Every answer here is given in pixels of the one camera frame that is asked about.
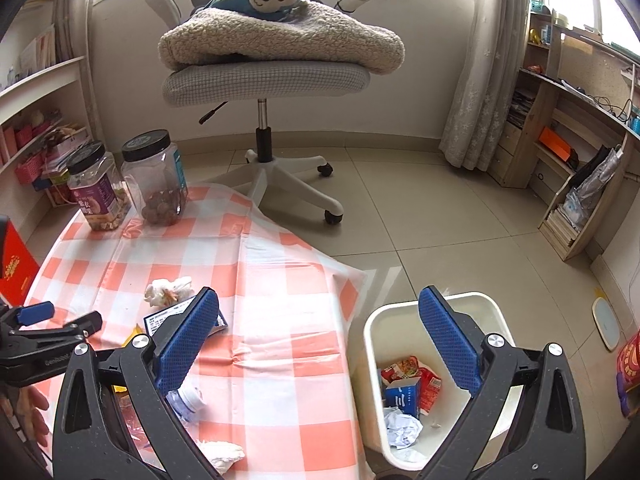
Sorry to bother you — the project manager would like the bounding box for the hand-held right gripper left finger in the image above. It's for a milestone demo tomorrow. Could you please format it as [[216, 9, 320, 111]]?
[[52, 286, 221, 480]]

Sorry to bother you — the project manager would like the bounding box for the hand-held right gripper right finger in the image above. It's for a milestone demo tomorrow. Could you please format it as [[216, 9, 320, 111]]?
[[418, 286, 586, 480]]

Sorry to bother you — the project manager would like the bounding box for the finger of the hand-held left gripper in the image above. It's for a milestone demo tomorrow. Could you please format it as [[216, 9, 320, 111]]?
[[20, 311, 103, 346], [0, 301, 56, 331]]

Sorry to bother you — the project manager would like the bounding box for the red snack bag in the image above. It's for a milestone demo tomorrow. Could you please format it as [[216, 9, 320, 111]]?
[[381, 356, 443, 413]]

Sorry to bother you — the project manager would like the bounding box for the blue milk carton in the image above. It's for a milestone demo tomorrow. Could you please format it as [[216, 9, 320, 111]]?
[[384, 377, 422, 418]]

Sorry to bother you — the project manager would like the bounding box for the white trash bin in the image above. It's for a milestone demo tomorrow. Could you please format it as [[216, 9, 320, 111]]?
[[363, 292, 513, 476]]

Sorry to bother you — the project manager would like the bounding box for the white paper ball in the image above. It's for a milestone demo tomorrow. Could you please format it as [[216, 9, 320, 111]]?
[[384, 407, 423, 450]]

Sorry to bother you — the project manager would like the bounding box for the person's left hand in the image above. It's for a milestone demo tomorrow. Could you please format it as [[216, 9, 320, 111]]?
[[0, 385, 51, 448]]

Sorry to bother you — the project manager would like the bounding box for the flat grey labelled box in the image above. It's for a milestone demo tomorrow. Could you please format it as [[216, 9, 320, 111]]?
[[142, 296, 228, 338]]

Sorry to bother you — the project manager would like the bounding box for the red gift box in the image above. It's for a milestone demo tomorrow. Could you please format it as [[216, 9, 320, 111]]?
[[0, 215, 41, 306]]

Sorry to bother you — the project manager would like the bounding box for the small crumpled tissue wad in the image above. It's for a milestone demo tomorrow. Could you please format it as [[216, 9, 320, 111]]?
[[144, 276, 195, 307]]

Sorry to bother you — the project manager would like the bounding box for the crushed clear plastic bottle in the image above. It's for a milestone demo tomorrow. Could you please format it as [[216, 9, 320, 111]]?
[[120, 382, 208, 453]]

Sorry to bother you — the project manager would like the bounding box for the orange white checked tablecloth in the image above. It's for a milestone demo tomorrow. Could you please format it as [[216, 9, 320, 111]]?
[[22, 182, 368, 480]]

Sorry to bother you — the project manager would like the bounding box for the long crumpled tissue wad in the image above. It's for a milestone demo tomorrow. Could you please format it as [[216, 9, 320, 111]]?
[[195, 440, 246, 476]]

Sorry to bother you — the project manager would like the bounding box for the purple label nut jar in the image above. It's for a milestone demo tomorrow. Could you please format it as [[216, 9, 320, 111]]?
[[66, 142, 132, 232]]

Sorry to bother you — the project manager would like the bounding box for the pink storage basket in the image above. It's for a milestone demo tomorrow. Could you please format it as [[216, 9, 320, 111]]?
[[15, 152, 46, 186]]

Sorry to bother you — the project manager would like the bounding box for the pile of papers and bags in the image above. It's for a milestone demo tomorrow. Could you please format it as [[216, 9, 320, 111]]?
[[35, 125, 93, 206]]

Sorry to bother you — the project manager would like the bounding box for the white bathroom scale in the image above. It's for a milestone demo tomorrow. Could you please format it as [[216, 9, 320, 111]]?
[[591, 296, 623, 352]]

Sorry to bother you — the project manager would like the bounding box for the clear jar with dark nuts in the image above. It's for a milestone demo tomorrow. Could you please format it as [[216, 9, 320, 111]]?
[[121, 130, 190, 227]]

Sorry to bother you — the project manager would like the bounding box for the red patterned bag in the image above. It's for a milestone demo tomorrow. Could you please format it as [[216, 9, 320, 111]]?
[[616, 332, 640, 418]]

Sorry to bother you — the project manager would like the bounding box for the folded grey umbrella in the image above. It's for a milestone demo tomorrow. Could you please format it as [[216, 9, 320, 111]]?
[[562, 145, 626, 233]]

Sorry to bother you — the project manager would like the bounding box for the orange flat box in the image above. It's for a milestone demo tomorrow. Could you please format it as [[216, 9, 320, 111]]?
[[539, 126, 576, 161]]

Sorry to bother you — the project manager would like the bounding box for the white bookshelf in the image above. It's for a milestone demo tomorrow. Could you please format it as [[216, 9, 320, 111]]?
[[0, 25, 96, 211]]

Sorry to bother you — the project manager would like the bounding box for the beige curtain beside wooden desk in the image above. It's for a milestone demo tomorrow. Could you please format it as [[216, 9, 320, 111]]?
[[439, 0, 531, 173]]

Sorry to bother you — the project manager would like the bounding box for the wooden desk shelf unit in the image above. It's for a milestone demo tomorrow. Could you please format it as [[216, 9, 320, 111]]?
[[487, 7, 640, 263]]

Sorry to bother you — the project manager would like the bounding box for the grey office chair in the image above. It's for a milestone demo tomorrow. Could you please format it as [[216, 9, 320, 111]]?
[[145, 0, 378, 225]]

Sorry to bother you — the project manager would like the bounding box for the beige curtain beside bookshelf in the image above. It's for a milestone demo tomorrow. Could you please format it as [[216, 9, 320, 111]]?
[[52, 0, 103, 131]]

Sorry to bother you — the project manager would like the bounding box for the beige fleece blanket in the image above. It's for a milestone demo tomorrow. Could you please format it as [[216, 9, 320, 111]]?
[[158, 0, 406, 75]]

